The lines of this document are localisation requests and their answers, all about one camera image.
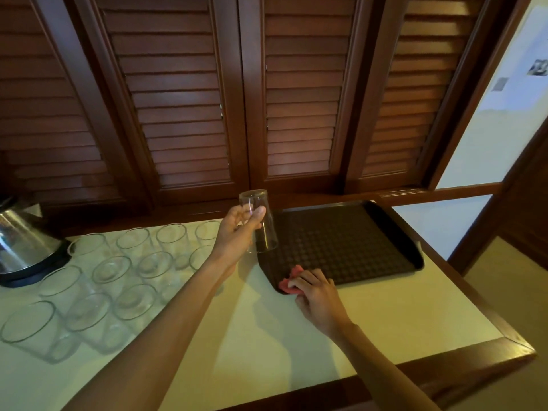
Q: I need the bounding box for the person's right hand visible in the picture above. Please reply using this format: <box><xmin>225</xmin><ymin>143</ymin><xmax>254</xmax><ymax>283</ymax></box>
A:
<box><xmin>287</xmin><ymin>268</ymin><xmax>356</xmax><ymax>339</ymax></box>

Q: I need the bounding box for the person's left hand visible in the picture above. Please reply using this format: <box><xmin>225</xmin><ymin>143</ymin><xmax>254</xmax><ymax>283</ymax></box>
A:
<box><xmin>209</xmin><ymin>204</ymin><xmax>267</xmax><ymax>275</ymax></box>

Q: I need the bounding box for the clear drinking glass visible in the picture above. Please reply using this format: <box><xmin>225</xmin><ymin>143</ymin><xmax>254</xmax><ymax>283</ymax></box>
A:
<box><xmin>238</xmin><ymin>188</ymin><xmax>279</xmax><ymax>255</ymax></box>

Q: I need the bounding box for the red cloth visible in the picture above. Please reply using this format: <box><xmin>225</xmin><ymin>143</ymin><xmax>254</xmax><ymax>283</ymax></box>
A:
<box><xmin>277</xmin><ymin>265</ymin><xmax>305</xmax><ymax>296</ymax></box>

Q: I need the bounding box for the dark brown textured tray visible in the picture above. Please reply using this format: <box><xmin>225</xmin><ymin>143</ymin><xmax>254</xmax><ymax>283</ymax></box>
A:
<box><xmin>256</xmin><ymin>200</ymin><xmax>425</xmax><ymax>296</ymax></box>

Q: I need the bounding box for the group of clear glasses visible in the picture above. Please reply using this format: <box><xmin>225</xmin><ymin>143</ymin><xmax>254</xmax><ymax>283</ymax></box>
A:
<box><xmin>0</xmin><ymin>221</ymin><xmax>223</xmax><ymax>365</ymax></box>

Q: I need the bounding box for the person's right forearm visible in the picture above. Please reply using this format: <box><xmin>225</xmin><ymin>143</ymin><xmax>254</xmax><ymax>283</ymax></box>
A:
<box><xmin>333</xmin><ymin>324</ymin><xmax>442</xmax><ymax>411</ymax></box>

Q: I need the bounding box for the person's left forearm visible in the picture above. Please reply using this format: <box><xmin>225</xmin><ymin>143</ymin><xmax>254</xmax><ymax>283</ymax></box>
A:
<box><xmin>62</xmin><ymin>256</ymin><xmax>234</xmax><ymax>411</ymax></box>

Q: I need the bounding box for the brown louvered wooden shutter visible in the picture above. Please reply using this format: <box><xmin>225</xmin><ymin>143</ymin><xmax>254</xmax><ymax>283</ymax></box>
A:
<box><xmin>344</xmin><ymin>0</ymin><xmax>521</xmax><ymax>195</ymax></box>
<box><xmin>0</xmin><ymin>0</ymin><xmax>151</xmax><ymax>210</ymax></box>
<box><xmin>72</xmin><ymin>0</ymin><xmax>251</xmax><ymax>206</ymax></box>
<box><xmin>237</xmin><ymin>0</ymin><xmax>386</xmax><ymax>195</ymax></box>

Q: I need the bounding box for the steel electric kettle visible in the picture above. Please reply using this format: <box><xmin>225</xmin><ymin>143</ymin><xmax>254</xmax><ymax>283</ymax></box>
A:
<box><xmin>0</xmin><ymin>196</ymin><xmax>74</xmax><ymax>289</ymax></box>
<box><xmin>0</xmin><ymin>241</ymin><xmax>74</xmax><ymax>289</ymax></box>

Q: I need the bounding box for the white paper notice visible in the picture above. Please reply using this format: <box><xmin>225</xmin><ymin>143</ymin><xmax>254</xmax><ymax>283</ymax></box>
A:
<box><xmin>477</xmin><ymin>3</ymin><xmax>548</xmax><ymax>114</ymax></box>

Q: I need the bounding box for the brown wooden wall rail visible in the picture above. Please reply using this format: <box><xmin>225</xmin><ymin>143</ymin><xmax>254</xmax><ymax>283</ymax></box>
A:
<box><xmin>378</xmin><ymin>182</ymin><xmax>504</xmax><ymax>208</ymax></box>

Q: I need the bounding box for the brown wooden door frame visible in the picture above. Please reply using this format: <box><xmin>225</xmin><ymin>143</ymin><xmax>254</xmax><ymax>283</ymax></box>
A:
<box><xmin>447</xmin><ymin>119</ymin><xmax>548</xmax><ymax>275</ymax></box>

